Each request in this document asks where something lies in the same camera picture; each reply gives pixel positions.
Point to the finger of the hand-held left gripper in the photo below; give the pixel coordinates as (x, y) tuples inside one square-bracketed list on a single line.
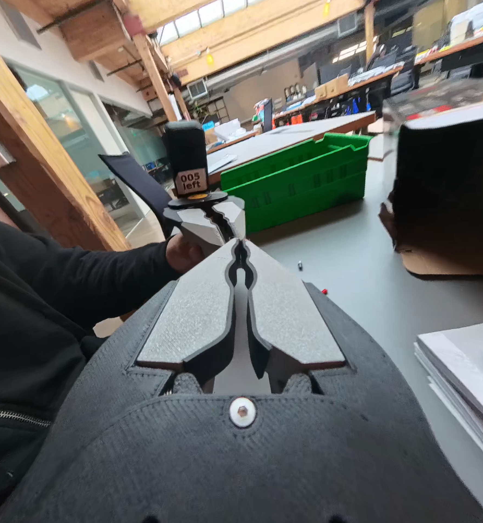
[(235, 216), (198, 229)]

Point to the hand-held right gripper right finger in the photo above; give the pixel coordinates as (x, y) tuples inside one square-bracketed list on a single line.
[(294, 322)]

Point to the brown cardboard box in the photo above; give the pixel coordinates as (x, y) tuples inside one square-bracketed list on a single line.
[(450, 196)]

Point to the wooden post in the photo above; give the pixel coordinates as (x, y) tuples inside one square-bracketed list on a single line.
[(41, 163)]

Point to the person's left forearm black sleeve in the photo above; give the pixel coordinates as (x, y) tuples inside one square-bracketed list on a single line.
[(114, 278)]

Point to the person's left hand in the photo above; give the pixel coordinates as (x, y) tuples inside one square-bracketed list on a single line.
[(182, 253)]

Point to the lego instruction booklet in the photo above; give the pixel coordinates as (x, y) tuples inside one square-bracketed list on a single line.
[(466, 367)]

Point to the green plastic bin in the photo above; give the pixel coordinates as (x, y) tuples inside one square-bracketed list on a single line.
[(294, 188)]

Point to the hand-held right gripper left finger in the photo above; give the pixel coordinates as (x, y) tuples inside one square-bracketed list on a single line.
[(188, 318)]

